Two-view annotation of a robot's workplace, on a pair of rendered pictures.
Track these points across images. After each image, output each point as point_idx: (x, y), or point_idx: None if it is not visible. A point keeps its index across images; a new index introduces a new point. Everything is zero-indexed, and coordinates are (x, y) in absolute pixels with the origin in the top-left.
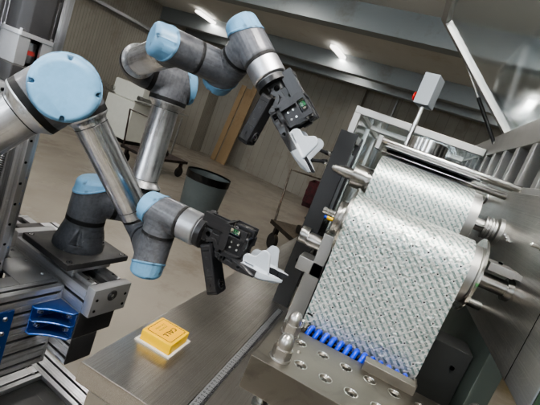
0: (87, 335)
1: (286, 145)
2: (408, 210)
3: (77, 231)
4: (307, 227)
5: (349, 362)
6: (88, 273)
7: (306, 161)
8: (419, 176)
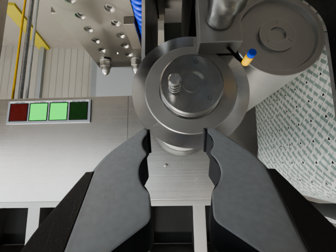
0: None
1: (65, 197)
2: (286, 140)
3: None
4: (223, 7)
5: (121, 9)
6: None
7: (209, 153)
8: (312, 192)
